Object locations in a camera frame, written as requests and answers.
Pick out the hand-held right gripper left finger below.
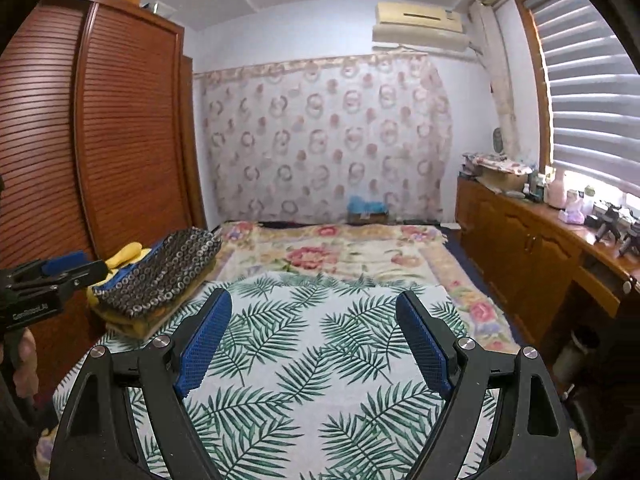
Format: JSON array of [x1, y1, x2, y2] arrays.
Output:
[[47, 289, 233, 480]]

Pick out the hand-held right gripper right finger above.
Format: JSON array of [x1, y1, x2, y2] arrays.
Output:
[[395, 289, 576, 480]]

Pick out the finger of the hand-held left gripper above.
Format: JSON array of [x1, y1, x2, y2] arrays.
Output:
[[42, 253, 93, 277], [50, 260, 110, 293]]

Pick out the navy patterned satin shirt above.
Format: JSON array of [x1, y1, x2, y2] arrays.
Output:
[[92, 228, 223, 320]]

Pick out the person's left forearm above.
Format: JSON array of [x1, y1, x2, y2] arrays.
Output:
[[0, 370, 56, 480]]

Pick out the person's left hand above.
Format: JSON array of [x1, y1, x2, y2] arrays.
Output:
[[14, 332, 40, 396]]

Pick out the yellow plush toy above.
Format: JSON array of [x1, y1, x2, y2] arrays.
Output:
[[86, 242, 156, 306]]

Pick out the olive patterned folded cloth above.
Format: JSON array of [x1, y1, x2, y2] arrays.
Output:
[[97, 280, 216, 341]]

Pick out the palm leaf printed sheet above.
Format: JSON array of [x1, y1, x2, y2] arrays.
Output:
[[52, 272, 506, 480]]

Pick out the floral bed blanket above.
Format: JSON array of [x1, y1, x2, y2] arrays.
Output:
[[212, 221, 521, 356]]

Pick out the wooden side cabinet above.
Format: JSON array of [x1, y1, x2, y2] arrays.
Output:
[[455, 175, 640, 361]]

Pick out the small cardboard box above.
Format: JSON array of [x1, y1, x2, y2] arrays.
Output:
[[348, 210, 390, 226]]

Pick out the wooden louvred wardrobe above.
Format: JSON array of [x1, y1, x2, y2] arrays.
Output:
[[0, 0, 208, 401]]

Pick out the blue plastic bag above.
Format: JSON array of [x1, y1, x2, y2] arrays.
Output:
[[349, 195, 388, 216]]

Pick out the open cardboard box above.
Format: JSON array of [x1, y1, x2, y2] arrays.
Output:
[[480, 167, 528, 192]]

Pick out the floral cloth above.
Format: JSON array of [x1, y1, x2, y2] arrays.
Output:
[[462, 152, 531, 171]]

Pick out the purple toy figure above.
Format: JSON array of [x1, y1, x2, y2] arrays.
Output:
[[559, 191, 585, 224]]

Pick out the pink bottle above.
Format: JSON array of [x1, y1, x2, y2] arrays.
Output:
[[546, 169, 567, 207]]

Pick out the black mini tripod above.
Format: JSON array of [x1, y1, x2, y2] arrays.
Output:
[[617, 222, 640, 256], [595, 205, 623, 243]]

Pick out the cream window curtain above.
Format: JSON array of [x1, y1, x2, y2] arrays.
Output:
[[470, 2, 521, 161]]

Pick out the cream air conditioner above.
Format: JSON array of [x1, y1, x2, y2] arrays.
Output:
[[372, 1, 473, 56]]

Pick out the floral ring-print wall curtain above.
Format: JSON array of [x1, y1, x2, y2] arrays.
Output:
[[194, 54, 453, 226]]

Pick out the wooden window frame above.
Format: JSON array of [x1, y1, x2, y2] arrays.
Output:
[[515, 0, 553, 168]]

